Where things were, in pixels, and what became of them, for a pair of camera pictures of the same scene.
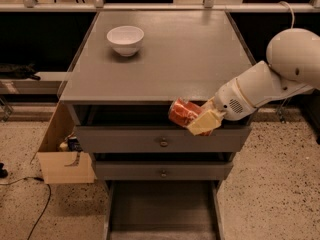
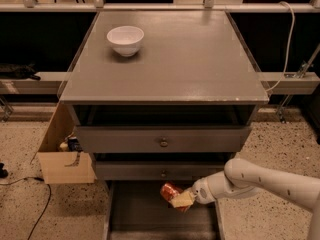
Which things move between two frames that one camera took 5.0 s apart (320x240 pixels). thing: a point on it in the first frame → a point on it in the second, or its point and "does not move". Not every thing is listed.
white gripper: x=229 y=100 → x=201 y=191
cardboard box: x=64 y=167 does not move
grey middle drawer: x=161 y=170 does not move
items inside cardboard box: x=71 y=144 does not move
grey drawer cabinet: x=162 y=183 does not move
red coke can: x=182 y=112 → x=168 y=190
